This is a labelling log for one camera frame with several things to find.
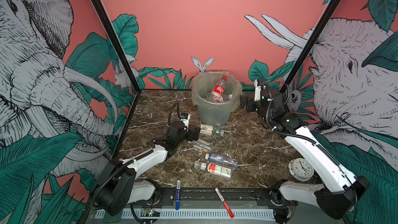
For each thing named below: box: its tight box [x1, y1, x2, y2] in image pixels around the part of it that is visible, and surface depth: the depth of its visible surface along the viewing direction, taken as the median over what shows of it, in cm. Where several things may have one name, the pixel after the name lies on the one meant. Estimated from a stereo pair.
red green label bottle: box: [193, 160, 233, 179], surface depth 79 cm
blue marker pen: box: [175, 179, 181, 211], surface depth 76 cm
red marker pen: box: [214, 187, 235, 219], surface depth 73 cm
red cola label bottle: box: [208, 75, 228, 104], surface depth 92 cm
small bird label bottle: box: [199, 123, 213, 136], surface depth 95 cm
